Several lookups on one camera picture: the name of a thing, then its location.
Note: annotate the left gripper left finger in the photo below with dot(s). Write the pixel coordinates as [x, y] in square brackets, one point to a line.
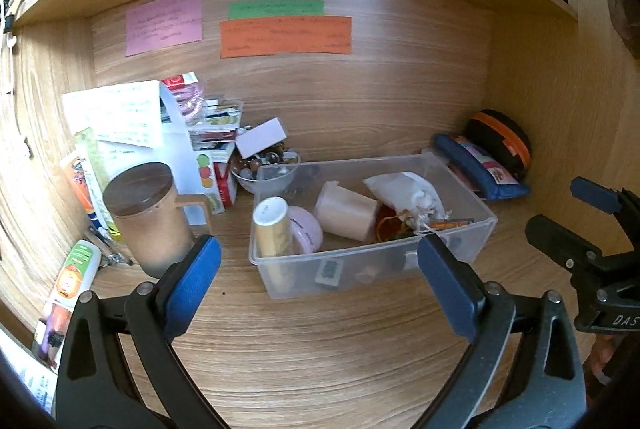
[95, 385]

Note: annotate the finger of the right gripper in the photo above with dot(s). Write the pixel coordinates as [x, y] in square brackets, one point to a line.
[570, 248]
[622, 204]

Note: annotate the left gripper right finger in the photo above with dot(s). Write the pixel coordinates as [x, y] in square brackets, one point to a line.
[522, 367]

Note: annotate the white drawstring pouch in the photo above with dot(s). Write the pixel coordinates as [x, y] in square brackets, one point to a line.
[414, 199]

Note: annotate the frosted pink candle jar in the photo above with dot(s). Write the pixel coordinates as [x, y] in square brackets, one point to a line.
[345, 213]

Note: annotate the person hand on handle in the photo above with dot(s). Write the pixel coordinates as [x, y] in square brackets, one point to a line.
[602, 351]

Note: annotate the orange cartoon tube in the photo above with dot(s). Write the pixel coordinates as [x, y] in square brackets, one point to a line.
[75, 277]

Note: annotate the blue patchwork pouch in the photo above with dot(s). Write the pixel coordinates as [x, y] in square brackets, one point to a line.
[494, 182]

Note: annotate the black orange round case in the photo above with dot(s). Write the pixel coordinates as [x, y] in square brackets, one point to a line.
[502, 139]

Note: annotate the gold paper cup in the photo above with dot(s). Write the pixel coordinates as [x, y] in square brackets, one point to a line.
[274, 241]

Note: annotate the pink round case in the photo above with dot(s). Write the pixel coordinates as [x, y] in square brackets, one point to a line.
[306, 230]

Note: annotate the clear plastic storage bin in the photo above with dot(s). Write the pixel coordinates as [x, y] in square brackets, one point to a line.
[370, 262]

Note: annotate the glass bowl of beads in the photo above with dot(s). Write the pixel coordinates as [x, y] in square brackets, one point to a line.
[268, 172]

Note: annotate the stack of books and packets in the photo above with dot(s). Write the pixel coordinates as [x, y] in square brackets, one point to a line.
[212, 126]

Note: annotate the small white box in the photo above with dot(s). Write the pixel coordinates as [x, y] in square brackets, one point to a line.
[260, 137]

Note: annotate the pink sticky note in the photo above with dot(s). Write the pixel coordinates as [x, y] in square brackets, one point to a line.
[161, 24]

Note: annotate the orange sticky note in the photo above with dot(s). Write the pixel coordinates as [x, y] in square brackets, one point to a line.
[265, 36]

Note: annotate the green sticky note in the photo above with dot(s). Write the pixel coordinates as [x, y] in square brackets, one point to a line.
[274, 8]

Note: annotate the red charm with gold cord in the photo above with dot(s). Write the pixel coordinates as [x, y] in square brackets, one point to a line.
[389, 227]

